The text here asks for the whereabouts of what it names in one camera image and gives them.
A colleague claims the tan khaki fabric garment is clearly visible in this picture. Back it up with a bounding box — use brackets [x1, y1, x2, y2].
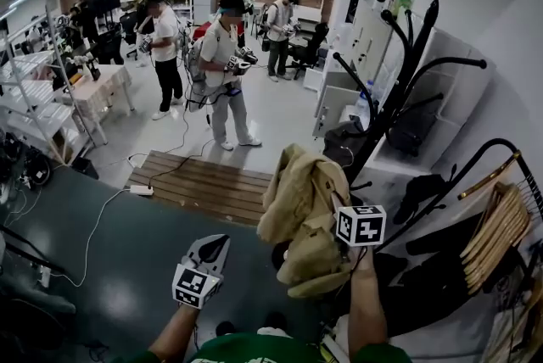
[257, 143, 353, 299]

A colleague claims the stack of wooden hangers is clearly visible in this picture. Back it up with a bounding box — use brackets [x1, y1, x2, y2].
[460, 181, 532, 295]

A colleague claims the black office chair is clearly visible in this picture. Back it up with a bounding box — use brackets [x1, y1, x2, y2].
[286, 21, 330, 81]

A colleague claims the wooden slatted ramp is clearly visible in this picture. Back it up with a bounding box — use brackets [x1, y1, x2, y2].
[124, 149, 275, 226]

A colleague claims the black floor box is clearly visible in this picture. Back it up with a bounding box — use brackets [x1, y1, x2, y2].
[71, 156, 99, 180]

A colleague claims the black cable coil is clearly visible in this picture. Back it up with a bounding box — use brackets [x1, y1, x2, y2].
[23, 148, 52, 187]

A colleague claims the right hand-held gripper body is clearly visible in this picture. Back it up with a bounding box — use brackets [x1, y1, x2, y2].
[335, 204, 388, 248]

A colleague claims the clear water bottle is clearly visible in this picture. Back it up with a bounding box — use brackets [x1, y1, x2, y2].
[354, 80, 375, 129]

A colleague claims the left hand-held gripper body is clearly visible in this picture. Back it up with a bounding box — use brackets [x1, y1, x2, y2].
[171, 233, 232, 310]

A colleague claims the black bag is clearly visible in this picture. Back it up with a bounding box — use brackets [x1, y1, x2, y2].
[388, 98, 442, 157]

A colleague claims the white locker cabinet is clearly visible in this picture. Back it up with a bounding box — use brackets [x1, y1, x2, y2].
[326, 0, 398, 85]

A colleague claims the person's right black shoe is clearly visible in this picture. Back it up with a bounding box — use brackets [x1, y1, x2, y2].
[263, 311, 288, 331]

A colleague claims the black metal bar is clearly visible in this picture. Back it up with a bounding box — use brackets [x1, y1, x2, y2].
[0, 225, 67, 273]

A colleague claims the white power cable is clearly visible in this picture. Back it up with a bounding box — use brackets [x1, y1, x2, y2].
[49, 187, 132, 289]

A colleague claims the small white cabinet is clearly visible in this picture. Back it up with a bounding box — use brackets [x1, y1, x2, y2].
[312, 70, 361, 138]

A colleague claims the white metal shelving rack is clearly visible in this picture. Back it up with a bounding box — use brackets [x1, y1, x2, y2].
[0, 4, 97, 165]

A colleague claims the black clothes rail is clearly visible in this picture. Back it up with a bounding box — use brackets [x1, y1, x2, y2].
[372, 137, 543, 363]

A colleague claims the black floor cable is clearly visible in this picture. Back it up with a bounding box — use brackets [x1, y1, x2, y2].
[143, 138, 217, 187]

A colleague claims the gold metal rod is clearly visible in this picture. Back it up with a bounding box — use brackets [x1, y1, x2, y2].
[457, 151, 521, 201]

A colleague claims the white cubby shelf unit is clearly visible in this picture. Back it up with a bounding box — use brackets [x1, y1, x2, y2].
[371, 26, 495, 176]

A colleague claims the person's left forearm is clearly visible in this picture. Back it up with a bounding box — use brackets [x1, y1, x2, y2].
[148, 304, 200, 362]

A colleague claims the black hanging jacket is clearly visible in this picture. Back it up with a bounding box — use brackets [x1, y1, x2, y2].
[372, 211, 529, 339]

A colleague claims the table with white tablecloth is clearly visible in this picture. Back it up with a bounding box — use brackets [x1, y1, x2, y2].
[54, 64, 135, 146]

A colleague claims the person's right forearm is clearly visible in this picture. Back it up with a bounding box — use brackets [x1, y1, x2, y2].
[347, 246, 389, 359]

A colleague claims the black television screen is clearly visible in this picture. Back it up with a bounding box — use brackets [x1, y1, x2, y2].
[82, 0, 122, 19]

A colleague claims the black rubber wheel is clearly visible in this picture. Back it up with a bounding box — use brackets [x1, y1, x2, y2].
[271, 242, 294, 271]

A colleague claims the black coat rack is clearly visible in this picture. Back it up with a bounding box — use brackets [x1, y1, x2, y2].
[322, 0, 488, 195]

